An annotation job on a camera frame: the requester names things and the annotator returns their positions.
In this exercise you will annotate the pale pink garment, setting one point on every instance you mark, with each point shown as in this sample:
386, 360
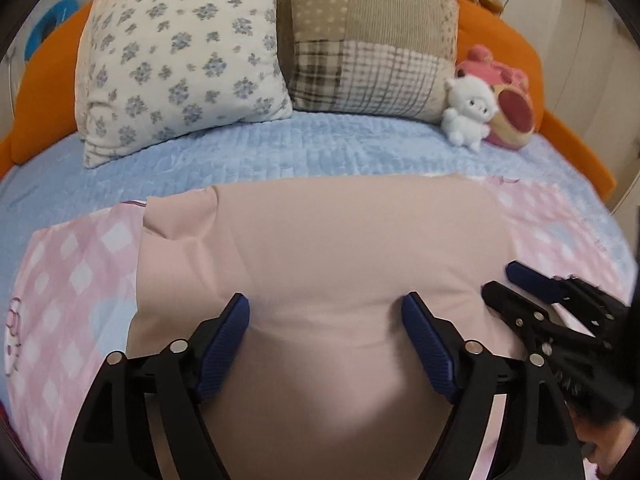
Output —
326, 384

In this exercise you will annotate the beige patchwork pillow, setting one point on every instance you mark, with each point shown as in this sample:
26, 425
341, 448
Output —
373, 57

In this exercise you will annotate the orange headboard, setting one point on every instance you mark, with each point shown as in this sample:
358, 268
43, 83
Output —
45, 104

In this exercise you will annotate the white plush toy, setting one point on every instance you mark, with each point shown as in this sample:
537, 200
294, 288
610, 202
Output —
471, 104

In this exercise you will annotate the person's right hand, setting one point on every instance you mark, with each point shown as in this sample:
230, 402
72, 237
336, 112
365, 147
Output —
608, 441

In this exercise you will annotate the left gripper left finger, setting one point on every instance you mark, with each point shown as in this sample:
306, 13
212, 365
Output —
112, 436

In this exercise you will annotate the blue floral white pillow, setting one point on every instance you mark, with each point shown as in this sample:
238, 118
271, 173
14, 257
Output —
149, 71

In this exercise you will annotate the light blue quilted bedspread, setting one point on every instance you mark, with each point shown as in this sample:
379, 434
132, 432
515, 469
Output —
55, 186

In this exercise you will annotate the blue round object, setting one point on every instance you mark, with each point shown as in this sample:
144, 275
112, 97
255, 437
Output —
50, 21

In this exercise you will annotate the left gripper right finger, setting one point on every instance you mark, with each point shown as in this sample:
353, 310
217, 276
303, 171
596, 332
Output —
536, 437

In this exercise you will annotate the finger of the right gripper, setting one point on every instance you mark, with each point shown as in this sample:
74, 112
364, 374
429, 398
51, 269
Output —
571, 292
530, 323

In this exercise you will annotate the pink Hello Kitty blanket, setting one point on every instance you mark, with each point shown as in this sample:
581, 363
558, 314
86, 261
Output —
74, 299

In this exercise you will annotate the pink plush toy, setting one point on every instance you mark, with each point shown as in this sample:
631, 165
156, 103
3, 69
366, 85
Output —
514, 123

